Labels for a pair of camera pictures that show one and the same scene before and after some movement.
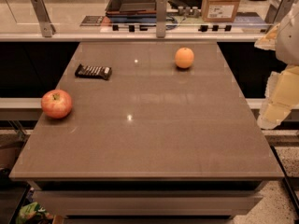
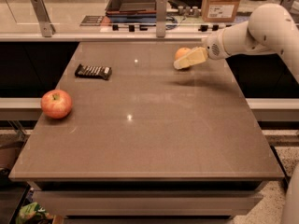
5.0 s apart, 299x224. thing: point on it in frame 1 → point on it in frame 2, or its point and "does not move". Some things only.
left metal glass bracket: [47, 27] does not move
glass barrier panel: [142, 9] does not move
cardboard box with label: [220, 2] does not move
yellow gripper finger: [282, 96] → [197, 55]
